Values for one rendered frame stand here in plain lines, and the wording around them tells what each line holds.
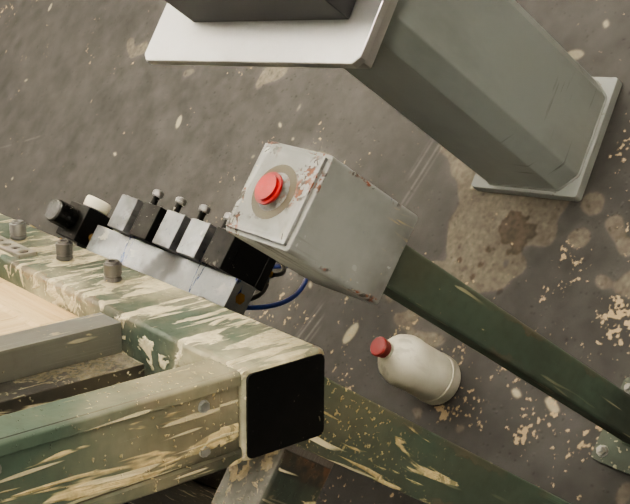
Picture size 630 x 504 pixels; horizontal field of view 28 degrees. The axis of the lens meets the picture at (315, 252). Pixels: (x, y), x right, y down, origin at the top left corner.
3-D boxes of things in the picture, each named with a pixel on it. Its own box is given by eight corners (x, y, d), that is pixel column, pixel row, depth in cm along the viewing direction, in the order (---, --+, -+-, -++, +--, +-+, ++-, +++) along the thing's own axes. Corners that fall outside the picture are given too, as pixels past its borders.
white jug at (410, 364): (471, 365, 233) (408, 327, 220) (448, 413, 232) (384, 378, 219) (433, 350, 240) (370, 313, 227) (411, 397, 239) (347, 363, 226)
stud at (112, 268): (125, 282, 168) (125, 261, 167) (109, 285, 167) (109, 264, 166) (116, 278, 170) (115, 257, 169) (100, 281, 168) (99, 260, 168)
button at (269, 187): (296, 181, 141) (284, 173, 140) (280, 213, 141) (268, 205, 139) (274, 175, 144) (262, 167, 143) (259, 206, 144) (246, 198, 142)
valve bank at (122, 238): (356, 271, 180) (245, 202, 164) (314, 361, 179) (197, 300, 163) (163, 206, 217) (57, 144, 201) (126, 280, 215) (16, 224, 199)
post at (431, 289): (670, 421, 203) (397, 236, 152) (655, 455, 202) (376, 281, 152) (639, 410, 207) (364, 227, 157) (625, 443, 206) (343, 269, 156)
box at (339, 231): (424, 219, 151) (331, 153, 138) (382, 309, 149) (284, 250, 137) (358, 201, 159) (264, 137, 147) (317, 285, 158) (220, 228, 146)
